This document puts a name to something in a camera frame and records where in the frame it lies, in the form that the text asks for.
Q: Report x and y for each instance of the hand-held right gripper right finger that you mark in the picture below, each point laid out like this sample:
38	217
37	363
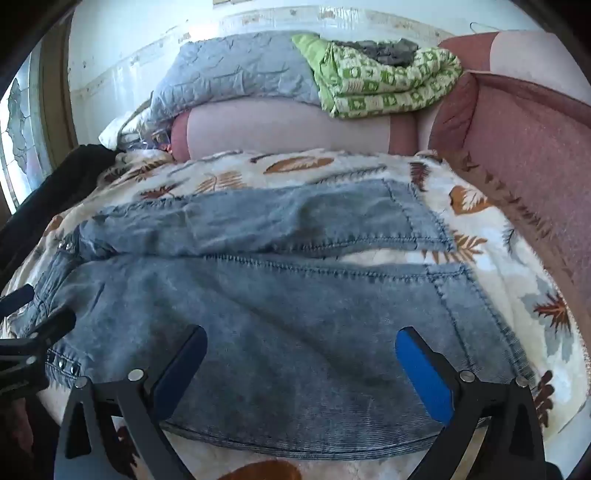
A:
425	374

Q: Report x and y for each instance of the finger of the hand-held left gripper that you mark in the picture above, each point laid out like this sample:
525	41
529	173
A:
18	298
53	324

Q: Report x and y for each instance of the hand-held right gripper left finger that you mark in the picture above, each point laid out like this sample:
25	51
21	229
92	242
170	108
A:
180	369

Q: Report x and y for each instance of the blue denim pants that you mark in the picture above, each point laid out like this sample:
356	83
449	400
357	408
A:
277	323

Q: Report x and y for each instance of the leaf printed fleece blanket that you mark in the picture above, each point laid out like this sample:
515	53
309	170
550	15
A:
498	295

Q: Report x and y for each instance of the black cloth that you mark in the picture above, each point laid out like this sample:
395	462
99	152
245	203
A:
55	184

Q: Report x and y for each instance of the white cloth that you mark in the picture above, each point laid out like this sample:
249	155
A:
113	134

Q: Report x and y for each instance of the clear plastic bag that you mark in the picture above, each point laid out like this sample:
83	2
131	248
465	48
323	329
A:
147	138

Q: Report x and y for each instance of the pink sofa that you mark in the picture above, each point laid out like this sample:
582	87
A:
521	152

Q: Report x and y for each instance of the pink bolster cushion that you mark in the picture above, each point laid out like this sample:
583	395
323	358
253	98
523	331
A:
286	129

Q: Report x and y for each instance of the green patterned blanket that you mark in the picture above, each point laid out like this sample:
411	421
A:
383	90

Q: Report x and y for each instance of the grey quilted blanket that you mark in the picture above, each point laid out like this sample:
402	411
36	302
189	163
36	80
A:
231	74

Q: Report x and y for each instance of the dark grey cloth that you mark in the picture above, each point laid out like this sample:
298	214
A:
388	50

